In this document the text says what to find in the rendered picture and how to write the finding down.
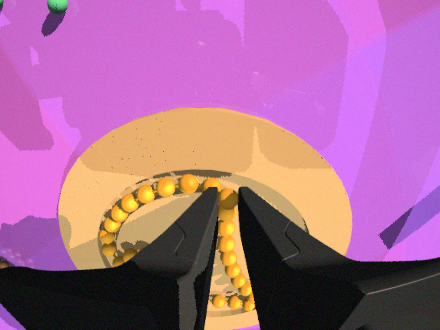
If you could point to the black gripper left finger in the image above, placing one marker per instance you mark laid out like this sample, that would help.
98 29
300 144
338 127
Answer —
164 287

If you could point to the light orange round board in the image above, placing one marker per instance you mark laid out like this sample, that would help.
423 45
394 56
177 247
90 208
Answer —
235 148

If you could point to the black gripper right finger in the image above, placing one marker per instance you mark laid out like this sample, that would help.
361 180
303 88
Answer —
300 284

